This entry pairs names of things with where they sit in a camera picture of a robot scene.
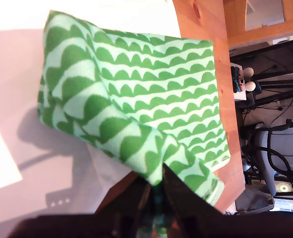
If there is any green wave-patterned zip pouch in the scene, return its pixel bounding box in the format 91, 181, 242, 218
37, 9, 231, 236

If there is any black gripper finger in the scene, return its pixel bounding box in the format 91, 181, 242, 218
162, 163, 226, 238
96, 173, 152, 238

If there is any green glowing disc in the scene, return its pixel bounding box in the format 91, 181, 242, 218
276, 180, 293, 194

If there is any large white paper sheet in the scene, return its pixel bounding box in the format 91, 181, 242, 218
0, 0, 181, 214

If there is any red blue game controller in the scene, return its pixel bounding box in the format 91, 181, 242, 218
232, 65, 244, 93

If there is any black metal stand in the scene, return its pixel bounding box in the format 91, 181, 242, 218
235, 69, 293, 110

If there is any grey office chair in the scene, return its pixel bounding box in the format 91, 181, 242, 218
242, 121, 293, 214

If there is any wooden chair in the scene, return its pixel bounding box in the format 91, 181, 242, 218
223, 0, 293, 47

